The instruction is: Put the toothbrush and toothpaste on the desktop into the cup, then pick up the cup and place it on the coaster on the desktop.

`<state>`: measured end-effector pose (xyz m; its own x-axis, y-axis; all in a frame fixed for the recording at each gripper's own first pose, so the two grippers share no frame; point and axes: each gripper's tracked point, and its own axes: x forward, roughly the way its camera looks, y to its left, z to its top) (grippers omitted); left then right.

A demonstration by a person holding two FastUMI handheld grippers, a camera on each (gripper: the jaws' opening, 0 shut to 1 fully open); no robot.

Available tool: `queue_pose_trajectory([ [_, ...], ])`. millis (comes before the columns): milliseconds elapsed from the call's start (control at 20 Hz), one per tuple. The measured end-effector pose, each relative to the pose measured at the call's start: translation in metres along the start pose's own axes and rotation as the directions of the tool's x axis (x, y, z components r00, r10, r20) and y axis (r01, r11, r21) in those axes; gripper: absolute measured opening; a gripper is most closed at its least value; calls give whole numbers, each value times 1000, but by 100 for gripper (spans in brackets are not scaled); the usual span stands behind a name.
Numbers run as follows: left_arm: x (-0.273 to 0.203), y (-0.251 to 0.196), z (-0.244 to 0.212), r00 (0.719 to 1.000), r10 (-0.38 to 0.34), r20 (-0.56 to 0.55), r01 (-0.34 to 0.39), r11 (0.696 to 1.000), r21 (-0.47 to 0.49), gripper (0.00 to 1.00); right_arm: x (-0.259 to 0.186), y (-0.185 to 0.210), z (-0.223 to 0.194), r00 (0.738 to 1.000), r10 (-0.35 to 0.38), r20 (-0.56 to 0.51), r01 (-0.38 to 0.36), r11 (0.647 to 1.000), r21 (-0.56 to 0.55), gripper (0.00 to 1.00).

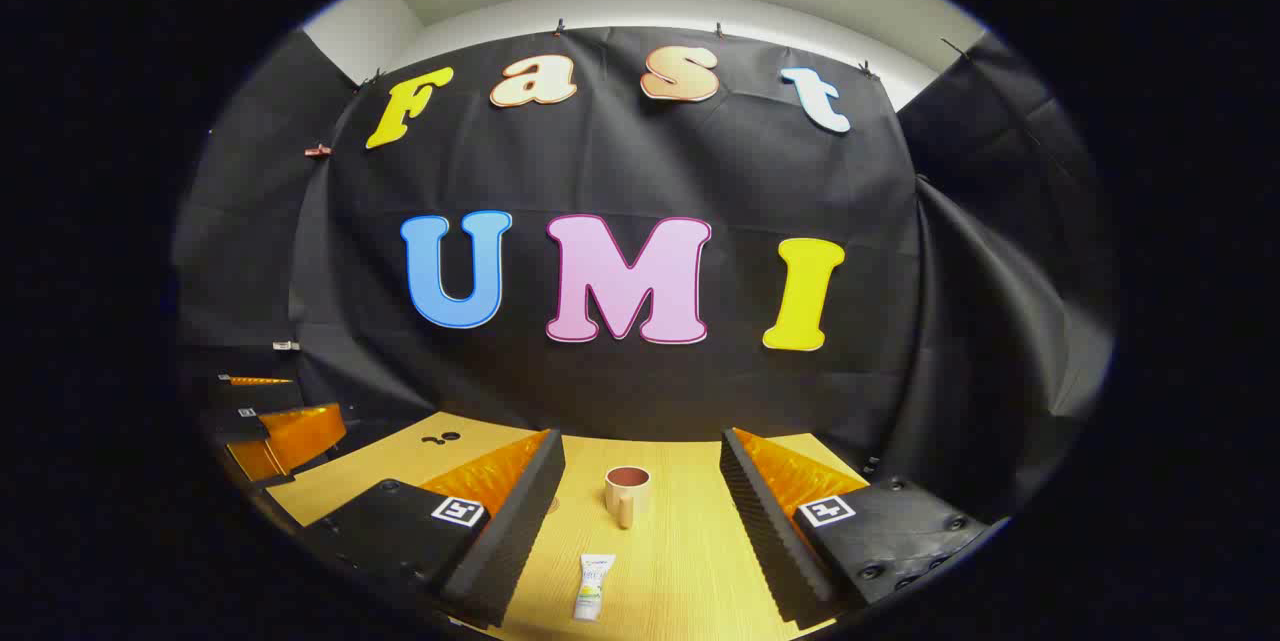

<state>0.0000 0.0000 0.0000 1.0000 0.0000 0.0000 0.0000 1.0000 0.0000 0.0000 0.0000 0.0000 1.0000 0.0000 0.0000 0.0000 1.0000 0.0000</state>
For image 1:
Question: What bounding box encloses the white toothpaste tube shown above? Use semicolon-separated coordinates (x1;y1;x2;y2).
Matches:
572;553;617;623

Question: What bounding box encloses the beige cup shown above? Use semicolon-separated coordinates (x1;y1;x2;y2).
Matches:
604;466;653;530

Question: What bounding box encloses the wooden desktop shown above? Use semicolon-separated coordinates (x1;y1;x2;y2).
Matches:
265;411;871;641

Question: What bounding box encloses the black backdrop cloth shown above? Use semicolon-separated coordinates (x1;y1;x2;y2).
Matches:
172;21;1116;522

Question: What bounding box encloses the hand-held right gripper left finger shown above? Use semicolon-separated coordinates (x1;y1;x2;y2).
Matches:
300;429;566;630

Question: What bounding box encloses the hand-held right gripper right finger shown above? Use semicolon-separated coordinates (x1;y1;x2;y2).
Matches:
720;427;1001;627

